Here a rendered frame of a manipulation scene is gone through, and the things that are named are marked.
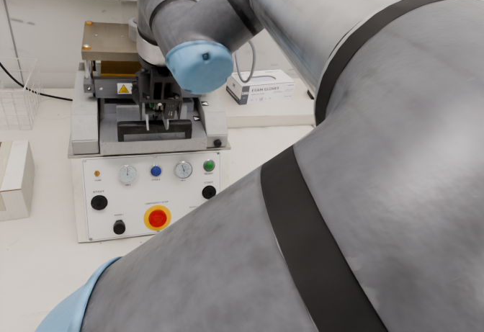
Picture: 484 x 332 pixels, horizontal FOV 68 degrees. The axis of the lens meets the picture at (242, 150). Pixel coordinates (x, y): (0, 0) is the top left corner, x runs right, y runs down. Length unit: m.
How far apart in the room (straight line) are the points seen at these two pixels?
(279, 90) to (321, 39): 1.15
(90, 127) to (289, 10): 0.59
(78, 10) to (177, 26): 0.92
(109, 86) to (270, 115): 0.63
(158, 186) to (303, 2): 0.64
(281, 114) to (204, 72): 0.88
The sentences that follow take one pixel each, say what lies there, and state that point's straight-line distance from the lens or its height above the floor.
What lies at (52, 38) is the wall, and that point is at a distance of 1.41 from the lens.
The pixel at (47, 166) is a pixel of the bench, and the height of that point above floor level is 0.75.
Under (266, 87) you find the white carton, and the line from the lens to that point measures 1.32.
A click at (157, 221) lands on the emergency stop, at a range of 0.85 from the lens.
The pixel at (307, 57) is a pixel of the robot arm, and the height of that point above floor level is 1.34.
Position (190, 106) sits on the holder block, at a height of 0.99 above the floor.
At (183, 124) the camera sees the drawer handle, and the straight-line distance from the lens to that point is 0.76.
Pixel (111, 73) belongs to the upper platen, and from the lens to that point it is 0.84.
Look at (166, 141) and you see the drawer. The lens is 0.78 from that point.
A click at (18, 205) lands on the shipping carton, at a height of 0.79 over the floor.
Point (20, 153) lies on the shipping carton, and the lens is 1.00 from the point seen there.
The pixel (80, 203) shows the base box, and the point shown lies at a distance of 0.84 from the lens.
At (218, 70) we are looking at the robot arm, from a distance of 0.45.
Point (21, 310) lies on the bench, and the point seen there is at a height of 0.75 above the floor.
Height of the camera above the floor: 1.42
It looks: 36 degrees down
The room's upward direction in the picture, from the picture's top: 11 degrees clockwise
